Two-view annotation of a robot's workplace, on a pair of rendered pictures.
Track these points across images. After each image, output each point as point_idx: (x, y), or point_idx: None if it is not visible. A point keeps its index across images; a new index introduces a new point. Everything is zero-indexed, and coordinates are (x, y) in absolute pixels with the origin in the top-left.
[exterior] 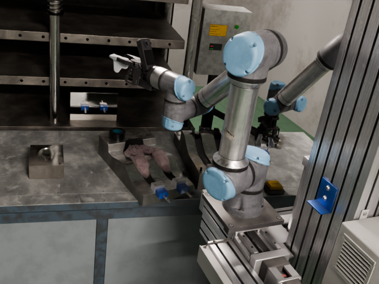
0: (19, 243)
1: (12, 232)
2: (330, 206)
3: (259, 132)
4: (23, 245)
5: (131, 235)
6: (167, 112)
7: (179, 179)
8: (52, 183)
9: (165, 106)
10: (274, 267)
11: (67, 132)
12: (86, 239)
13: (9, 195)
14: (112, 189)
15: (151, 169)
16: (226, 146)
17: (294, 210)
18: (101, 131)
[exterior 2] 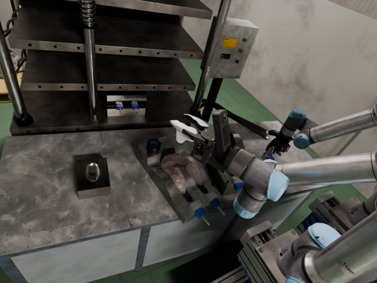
0: (75, 251)
1: (68, 247)
2: None
3: (271, 146)
4: (79, 252)
5: (168, 229)
6: (248, 206)
7: (212, 195)
8: (100, 202)
9: (246, 200)
10: None
11: (107, 133)
12: (132, 238)
13: (61, 226)
14: (155, 204)
15: (187, 184)
16: (336, 277)
17: None
18: (134, 129)
